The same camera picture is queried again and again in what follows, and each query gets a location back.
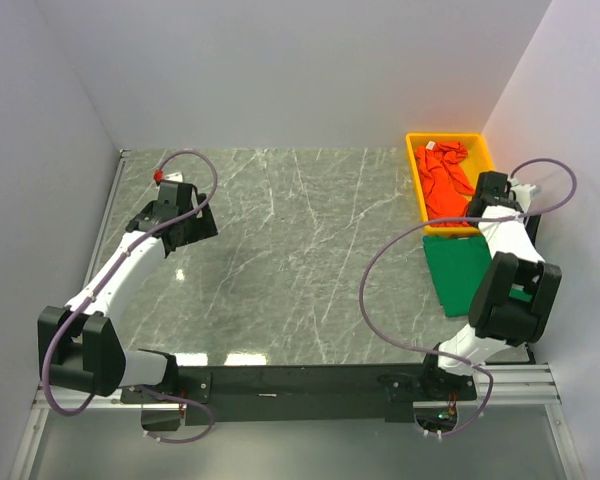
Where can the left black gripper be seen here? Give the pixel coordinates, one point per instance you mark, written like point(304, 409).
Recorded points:
point(200, 226)

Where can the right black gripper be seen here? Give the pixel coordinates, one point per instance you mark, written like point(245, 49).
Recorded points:
point(480, 203)

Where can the green t-shirt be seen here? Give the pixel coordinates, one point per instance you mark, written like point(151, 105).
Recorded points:
point(457, 267)

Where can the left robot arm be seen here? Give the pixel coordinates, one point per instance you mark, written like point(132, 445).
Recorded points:
point(79, 348)

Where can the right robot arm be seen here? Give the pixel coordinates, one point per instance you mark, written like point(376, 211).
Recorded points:
point(514, 299)

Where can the yellow plastic bin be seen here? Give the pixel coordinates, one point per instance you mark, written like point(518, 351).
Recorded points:
point(477, 161)

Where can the orange t-shirt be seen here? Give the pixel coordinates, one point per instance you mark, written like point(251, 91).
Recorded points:
point(445, 186)

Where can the black base beam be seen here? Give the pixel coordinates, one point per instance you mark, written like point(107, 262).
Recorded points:
point(319, 392)

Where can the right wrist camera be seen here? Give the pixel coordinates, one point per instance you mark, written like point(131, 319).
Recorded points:
point(524, 193)

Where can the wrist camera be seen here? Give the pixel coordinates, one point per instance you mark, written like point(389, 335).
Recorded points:
point(524, 193)
point(160, 176)

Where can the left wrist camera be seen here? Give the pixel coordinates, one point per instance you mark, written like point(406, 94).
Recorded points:
point(160, 176)

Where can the aluminium frame rail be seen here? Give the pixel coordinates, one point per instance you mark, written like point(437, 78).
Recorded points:
point(513, 385)

